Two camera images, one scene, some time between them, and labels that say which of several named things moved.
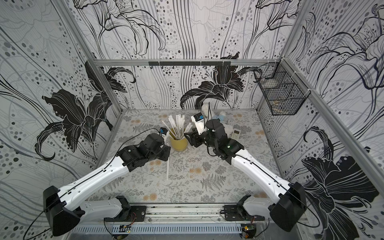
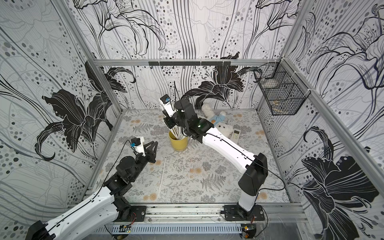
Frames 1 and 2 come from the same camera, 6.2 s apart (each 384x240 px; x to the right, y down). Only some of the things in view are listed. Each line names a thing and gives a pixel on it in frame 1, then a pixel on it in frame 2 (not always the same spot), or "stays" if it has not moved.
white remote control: x=235 y=134 stays
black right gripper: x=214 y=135 -> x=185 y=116
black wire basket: x=282 y=90 stays
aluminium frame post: x=64 y=12 stays
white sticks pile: x=167 y=168 -> x=162 y=175
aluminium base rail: x=187 y=212 stays
